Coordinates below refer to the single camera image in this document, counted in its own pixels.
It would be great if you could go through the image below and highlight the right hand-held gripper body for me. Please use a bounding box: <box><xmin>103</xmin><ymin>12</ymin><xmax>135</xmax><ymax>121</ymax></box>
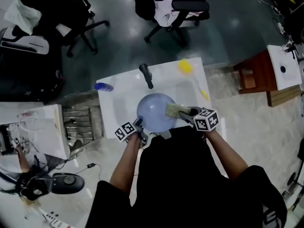
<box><xmin>190</xmin><ymin>108</ymin><xmax>219</xmax><ymax>132</ymax></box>

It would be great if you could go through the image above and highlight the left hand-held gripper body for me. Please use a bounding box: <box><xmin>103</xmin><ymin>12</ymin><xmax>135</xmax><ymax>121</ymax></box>
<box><xmin>114</xmin><ymin>122</ymin><xmax>149</xmax><ymax>149</ymax></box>

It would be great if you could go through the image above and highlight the green yellow sponge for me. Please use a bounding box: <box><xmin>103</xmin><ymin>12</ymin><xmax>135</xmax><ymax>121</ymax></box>
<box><xmin>165</xmin><ymin>102</ymin><xmax>190</xmax><ymax>119</ymax></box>

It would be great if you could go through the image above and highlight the large blue plate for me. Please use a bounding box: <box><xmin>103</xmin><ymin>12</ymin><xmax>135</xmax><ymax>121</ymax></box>
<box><xmin>136</xmin><ymin>93</ymin><xmax>178</xmax><ymax>133</ymax></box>

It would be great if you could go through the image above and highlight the person's left forearm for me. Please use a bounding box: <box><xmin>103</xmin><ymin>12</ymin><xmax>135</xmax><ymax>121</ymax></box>
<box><xmin>109</xmin><ymin>133</ymin><xmax>142</xmax><ymax>196</ymax></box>

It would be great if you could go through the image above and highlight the person's right forearm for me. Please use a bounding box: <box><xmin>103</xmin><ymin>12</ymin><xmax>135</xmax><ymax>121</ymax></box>
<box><xmin>204</xmin><ymin>129</ymin><xmax>249</xmax><ymax>181</ymax></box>

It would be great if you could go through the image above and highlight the yellow dish brush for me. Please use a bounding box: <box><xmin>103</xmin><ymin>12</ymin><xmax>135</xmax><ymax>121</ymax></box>
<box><xmin>178</xmin><ymin>58</ymin><xmax>210</xmax><ymax>101</ymax></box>

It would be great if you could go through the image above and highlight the white sink on dark stand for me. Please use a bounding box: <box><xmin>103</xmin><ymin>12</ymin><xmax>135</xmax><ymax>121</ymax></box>
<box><xmin>96</xmin><ymin>57</ymin><xmax>223</xmax><ymax>140</ymax></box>

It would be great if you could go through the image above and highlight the metal rack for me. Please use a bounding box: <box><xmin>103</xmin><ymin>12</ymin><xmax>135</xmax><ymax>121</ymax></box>
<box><xmin>62</xmin><ymin>105</ymin><xmax>105</xmax><ymax>147</ymax></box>

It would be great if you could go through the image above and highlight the black faucet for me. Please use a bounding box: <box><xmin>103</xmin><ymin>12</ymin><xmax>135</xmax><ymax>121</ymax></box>
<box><xmin>139</xmin><ymin>63</ymin><xmax>154</xmax><ymax>90</ymax></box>

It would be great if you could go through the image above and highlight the blue bottle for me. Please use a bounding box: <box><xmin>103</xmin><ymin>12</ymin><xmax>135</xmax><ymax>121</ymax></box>
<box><xmin>94</xmin><ymin>82</ymin><xmax>114</xmax><ymax>92</ymax></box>

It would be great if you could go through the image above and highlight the person's black clothing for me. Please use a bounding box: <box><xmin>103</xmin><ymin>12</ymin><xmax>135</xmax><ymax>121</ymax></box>
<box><xmin>85</xmin><ymin>127</ymin><xmax>288</xmax><ymax>228</ymax></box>

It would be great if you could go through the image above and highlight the wooden cabinet with white sink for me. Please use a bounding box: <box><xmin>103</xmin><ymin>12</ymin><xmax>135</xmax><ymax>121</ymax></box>
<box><xmin>233</xmin><ymin>44</ymin><xmax>303</xmax><ymax>95</ymax></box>

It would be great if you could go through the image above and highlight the white rectangular sink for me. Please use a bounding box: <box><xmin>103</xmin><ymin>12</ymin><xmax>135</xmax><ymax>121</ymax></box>
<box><xmin>0</xmin><ymin>104</ymin><xmax>71</xmax><ymax>160</ymax></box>

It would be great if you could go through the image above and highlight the wooden slat pallet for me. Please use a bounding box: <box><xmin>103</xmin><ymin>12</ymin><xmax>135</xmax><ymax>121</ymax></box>
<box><xmin>266</xmin><ymin>85</ymin><xmax>302</xmax><ymax>108</ymax></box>

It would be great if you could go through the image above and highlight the white printed paper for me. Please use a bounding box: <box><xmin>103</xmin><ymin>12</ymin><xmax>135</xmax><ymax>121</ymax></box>
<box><xmin>153</xmin><ymin>0</ymin><xmax>180</xmax><ymax>27</ymax></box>

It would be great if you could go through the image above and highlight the black office chair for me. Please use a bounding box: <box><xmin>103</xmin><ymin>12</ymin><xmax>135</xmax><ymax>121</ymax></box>
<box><xmin>134</xmin><ymin>0</ymin><xmax>211</xmax><ymax>48</ymax></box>
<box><xmin>19</xmin><ymin>0</ymin><xmax>110</xmax><ymax>58</ymax></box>

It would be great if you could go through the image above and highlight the large black machine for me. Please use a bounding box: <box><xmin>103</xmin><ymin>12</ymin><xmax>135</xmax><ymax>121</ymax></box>
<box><xmin>0</xmin><ymin>27</ymin><xmax>66</xmax><ymax>103</ymax></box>

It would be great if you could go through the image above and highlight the white cloth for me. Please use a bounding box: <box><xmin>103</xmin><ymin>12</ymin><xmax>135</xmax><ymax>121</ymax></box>
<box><xmin>3</xmin><ymin>0</ymin><xmax>43</xmax><ymax>36</ymax></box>

